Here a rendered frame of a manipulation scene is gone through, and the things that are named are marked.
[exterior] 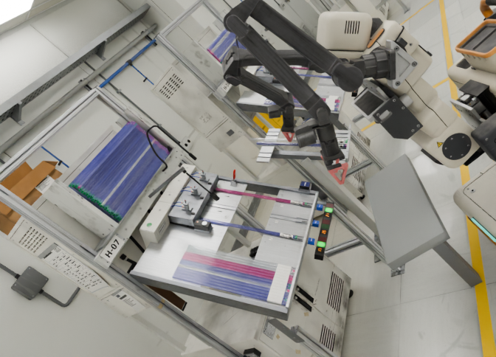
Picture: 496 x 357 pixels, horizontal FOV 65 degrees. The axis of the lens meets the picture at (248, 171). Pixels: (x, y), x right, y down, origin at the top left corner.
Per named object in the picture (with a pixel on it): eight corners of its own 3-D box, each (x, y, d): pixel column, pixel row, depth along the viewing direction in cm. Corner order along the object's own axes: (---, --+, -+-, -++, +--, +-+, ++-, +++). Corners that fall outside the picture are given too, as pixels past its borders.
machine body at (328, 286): (358, 283, 242) (289, 223, 225) (343, 403, 193) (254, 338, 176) (286, 304, 284) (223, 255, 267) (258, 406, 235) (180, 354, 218)
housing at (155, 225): (200, 184, 223) (195, 164, 214) (160, 251, 189) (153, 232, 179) (187, 181, 225) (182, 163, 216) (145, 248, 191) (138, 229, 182)
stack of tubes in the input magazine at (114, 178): (171, 151, 210) (131, 117, 203) (121, 220, 175) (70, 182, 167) (160, 161, 219) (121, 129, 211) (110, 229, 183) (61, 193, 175)
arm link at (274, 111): (293, 107, 185) (290, 92, 188) (269, 111, 185) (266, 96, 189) (292, 121, 195) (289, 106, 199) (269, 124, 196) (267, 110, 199)
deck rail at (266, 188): (318, 200, 205) (318, 191, 201) (317, 202, 204) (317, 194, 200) (194, 179, 225) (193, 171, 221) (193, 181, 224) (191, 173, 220)
